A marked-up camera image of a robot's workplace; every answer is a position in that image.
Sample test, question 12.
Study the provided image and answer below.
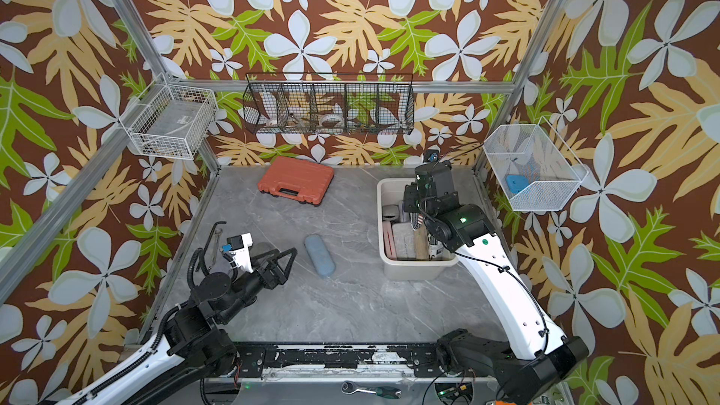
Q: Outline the ratchet wrench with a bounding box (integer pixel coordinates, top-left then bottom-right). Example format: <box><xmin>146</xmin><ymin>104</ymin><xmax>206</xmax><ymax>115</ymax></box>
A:
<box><xmin>341</xmin><ymin>381</ymin><xmax>402</xmax><ymax>399</ymax></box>

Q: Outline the red plastic tool case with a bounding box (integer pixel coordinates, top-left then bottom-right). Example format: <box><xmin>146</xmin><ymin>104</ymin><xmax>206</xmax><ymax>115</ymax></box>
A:
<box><xmin>258</xmin><ymin>157</ymin><xmax>335</xmax><ymax>206</ymax></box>

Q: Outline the black hex key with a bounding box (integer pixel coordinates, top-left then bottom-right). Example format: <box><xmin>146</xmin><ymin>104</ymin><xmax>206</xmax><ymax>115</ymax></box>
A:
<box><xmin>195</xmin><ymin>220</ymin><xmax>226</xmax><ymax>275</ymax></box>

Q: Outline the blue object in basket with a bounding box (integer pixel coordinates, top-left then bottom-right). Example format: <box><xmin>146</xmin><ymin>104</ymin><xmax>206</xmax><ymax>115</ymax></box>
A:
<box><xmin>505</xmin><ymin>174</ymin><xmax>530</xmax><ymax>195</ymax></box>

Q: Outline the grey fabric glasses case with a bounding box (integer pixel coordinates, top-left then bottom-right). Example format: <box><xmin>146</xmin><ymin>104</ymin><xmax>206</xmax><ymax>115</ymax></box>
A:
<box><xmin>381</xmin><ymin>204</ymin><xmax>401</xmax><ymax>222</ymax></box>

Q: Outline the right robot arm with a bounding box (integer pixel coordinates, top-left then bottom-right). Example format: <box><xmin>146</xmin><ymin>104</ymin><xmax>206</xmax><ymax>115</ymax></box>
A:
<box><xmin>403</xmin><ymin>149</ymin><xmax>589</xmax><ymax>404</ymax></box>

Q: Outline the pink glasses case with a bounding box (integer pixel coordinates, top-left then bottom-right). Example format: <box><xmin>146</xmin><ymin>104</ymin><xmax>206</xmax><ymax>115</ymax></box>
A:
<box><xmin>382</xmin><ymin>220</ymin><xmax>398</xmax><ymax>261</ymax></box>

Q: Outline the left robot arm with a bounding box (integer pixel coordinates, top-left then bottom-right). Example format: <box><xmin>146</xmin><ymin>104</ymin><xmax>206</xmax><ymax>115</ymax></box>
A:
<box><xmin>63</xmin><ymin>234</ymin><xmax>298</xmax><ymax>404</ymax></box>

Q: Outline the light grey glasses case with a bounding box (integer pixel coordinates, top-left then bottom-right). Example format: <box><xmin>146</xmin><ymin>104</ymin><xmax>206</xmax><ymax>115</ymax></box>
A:
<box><xmin>392</xmin><ymin>222</ymin><xmax>416</xmax><ymax>261</ymax></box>

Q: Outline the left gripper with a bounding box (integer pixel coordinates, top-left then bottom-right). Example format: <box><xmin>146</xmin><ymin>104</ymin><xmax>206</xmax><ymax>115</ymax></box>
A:
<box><xmin>221</xmin><ymin>246</ymin><xmax>294</xmax><ymax>324</ymax></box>

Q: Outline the blue glasses case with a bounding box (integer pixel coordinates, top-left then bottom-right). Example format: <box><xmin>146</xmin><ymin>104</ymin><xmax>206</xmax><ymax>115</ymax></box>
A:
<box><xmin>304</xmin><ymin>234</ymin><xmax>336</xmax><ymax>278</ymax></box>

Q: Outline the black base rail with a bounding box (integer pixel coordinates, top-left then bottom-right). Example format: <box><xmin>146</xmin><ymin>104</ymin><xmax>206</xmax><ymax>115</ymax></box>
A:
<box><xmin>232</xmin><ymin>342</ymin><xmax>492</xmax><ymax>382</ymax></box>

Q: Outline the white wire basket left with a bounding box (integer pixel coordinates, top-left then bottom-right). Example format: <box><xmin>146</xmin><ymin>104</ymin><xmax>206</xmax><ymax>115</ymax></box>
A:
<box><xmin>122</xmin><ymin>74</ymin><xmax>218</xmax><ymax>161</ymax></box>

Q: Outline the cream plastic storage box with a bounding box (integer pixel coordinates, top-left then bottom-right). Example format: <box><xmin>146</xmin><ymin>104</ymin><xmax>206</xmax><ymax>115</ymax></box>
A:
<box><xmin>377</xmin><ymin>178</ymin><xmax>459</xmax><ymax>281</ymax></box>

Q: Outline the tan glasses case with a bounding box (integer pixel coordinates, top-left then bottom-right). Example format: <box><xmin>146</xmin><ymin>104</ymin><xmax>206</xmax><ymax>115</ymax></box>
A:
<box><xmin>414</xmin><ymin>226</ymin><xmax>431</xmax><ymax>262</ymax></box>

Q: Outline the purple glasses case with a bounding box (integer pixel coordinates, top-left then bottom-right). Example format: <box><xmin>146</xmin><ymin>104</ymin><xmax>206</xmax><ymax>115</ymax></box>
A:
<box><xmin>210</xmin><ymin>249</ymin><xmax>236</xmax><ymax>277</ymax></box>

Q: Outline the white mesh basket right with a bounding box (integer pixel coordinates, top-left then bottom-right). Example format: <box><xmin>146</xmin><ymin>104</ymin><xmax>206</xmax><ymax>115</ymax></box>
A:
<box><xmin>483</xmin><ymin>124</ymin><xmax>589</xmax><ymax>214</ymax></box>

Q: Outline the black wire basket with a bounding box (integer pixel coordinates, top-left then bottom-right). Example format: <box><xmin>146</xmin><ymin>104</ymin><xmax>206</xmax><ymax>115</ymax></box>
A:
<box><xmin>240</xmin><ymin>72</ymin><xmax>416</xmax><ymax>135</ymax></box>

